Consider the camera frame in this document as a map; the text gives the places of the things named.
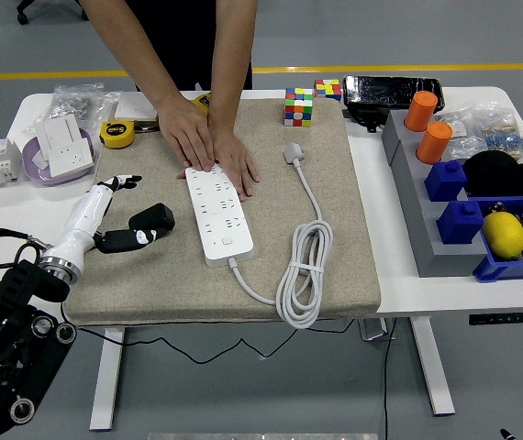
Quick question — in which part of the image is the thin black plug cord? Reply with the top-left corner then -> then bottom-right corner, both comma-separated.
61,300 -> 356,366

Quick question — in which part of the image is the white switch box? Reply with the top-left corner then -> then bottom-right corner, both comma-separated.
35,113 -> 83,160

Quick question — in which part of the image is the blue plastic bin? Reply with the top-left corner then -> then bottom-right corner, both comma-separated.
472,194 -> 523,283

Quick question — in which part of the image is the clear bag of small parts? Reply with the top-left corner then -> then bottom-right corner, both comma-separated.
435,109 -> 487,161

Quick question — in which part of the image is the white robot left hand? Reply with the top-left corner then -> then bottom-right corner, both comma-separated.
40,174 -> 160,268

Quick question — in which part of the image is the blue square block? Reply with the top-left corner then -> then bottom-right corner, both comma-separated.
436,200 -> 486,246
424,159 -> 468,203

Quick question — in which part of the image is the white power cord with plug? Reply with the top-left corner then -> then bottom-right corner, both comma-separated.
228,141 -> 335,330

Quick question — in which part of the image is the orange cylinder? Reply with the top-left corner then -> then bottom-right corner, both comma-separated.
403,90 -> 440,133
416,120 -> 454,165

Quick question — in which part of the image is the clear bag of blue resistors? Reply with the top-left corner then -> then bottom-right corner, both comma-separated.
472,101 -> 523,161

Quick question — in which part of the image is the clear bag of screws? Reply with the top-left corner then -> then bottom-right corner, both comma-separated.
50,82 -> 120,132

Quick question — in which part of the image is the white wall socket panel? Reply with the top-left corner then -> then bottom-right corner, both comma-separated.
43,137 -> 96,179

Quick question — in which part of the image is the person's left hand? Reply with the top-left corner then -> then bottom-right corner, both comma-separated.
208,125 -> 262,203

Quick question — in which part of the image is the yellow tape measure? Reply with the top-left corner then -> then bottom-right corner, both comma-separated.
191,91 -> 213,116
99,119 -> 138,150

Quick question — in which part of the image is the person's right hand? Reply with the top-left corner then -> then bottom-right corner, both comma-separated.
155,93 -> 220,181

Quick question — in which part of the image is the white table leg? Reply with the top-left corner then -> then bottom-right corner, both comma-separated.
89,327 -> 126,433
410,315 -> 456,417

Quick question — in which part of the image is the grey-brown mat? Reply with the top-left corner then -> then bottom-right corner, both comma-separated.
63,97 -> 382,327

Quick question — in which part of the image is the black hanging cable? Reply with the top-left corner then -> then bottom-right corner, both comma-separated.
383,318 -> 398,440

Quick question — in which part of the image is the grey stepped block base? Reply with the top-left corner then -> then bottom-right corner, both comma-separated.
381,109 -> 490,279

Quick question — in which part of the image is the large colourful puzzle cube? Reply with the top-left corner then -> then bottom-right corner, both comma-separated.
283,86 -> 315,128

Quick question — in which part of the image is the black table control panel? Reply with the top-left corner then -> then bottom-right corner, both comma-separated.
468,311 -> 523,326

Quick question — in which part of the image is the black cloth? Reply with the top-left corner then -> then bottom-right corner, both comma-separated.
462,149 -> 523,198

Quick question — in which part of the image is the black glossy wrapped box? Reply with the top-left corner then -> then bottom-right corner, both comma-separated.
342,74 -> 445,114

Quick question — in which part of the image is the flat white switch plate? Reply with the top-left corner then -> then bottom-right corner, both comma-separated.
113,91 -> 160,123

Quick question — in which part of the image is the yellow lemon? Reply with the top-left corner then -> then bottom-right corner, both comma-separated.
481,211 -> 523,261

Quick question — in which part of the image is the black plug adapter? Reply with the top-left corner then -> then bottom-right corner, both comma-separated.
128,203 -> 176,239

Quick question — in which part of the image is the dark metal piece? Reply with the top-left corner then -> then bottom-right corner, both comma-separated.
132,118 -> 161,135

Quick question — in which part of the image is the person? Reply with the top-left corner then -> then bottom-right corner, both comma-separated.
126,0 -> 256,92

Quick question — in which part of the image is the black holder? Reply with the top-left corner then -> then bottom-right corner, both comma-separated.
344,103 -> 389,134

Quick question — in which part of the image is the white power strip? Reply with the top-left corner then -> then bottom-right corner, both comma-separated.
184,163 -> 256,269

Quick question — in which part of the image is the black office chair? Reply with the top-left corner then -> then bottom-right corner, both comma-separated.
16,0 -> 91,25

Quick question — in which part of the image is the small colourful puzzle cube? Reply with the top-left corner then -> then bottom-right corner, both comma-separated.
313,78 -> 343,103

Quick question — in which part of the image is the silver under-table bracket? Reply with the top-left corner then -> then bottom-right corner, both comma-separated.
357,317 -> 395,343

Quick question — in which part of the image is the purple bowl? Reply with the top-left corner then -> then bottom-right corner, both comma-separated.
21,126 -> 97,187

